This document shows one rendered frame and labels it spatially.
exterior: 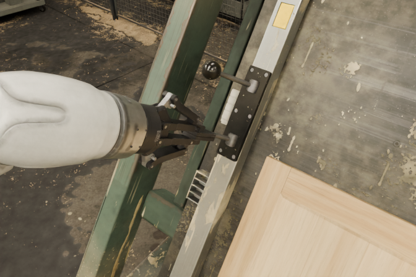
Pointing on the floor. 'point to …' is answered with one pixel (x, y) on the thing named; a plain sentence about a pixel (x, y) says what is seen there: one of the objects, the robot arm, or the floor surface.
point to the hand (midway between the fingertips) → (199, 133)
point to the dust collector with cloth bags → (7, 1)
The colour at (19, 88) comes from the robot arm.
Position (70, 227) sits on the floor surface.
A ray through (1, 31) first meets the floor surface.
